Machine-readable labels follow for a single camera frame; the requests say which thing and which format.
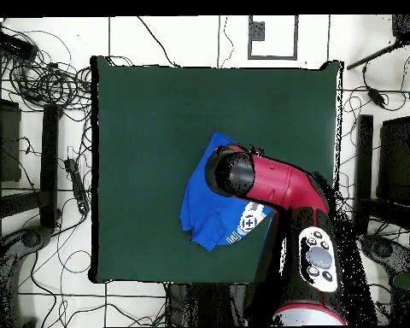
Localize small grey square plate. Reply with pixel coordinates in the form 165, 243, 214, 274
249, 20, 267, 42

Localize blue printed shirt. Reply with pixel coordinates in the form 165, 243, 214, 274
179, 131, 278, 252

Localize black slanted rod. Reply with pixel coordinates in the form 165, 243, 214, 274
346, 39, 402, 71

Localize tangled black cables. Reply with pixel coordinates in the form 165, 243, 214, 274
0, 20, 94, 120

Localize dark flat panel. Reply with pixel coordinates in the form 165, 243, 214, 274
0, 97, 22, 184
376, 114, 410, 208

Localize grey rectangular floor frame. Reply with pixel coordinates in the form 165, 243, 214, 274
248, 15, 299, 62

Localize black upright bar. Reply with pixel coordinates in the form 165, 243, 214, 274
353, 114, 374, 237
39, 103, 60, 229

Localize black power adapter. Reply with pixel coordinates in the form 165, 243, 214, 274
366, 86, 388, 108

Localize black electronics box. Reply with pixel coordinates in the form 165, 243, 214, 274
0, 30, 39, 62

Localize black corner equipment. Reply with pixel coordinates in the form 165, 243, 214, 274
391, 14, 410, 44

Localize dark green table cloth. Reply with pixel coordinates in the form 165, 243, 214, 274
88, 55, 345, 286

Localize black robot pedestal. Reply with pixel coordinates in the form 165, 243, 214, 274
166, 283, 261, 327

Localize black round stand base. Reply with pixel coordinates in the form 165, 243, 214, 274
20, 225, 53, 249
359, 233, 410, 274

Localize black power strip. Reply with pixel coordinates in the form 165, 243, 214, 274
63, 157, 91, 215

